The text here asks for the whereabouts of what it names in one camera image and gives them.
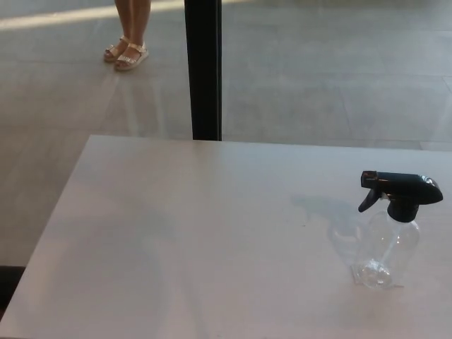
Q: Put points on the person's bare left leg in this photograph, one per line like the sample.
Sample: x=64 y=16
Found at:
x=138 y=21

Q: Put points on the person's bare right leg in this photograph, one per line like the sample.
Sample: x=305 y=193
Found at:
x=122 y=17

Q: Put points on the black trigger spray lid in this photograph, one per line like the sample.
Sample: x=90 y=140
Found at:
x=406 y=185

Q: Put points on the gold platform sandal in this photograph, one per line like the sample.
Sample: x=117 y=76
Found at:
x=131 y=58
x=114 y=52

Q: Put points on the clear plastic spray bottle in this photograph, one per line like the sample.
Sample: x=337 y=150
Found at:
x=392 y=243

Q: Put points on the person's bare leg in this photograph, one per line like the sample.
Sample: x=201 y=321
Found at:
x=122 y=17
x=138 y=21

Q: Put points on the black vertical window frame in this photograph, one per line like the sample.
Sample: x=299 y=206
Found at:
x=204 y=70

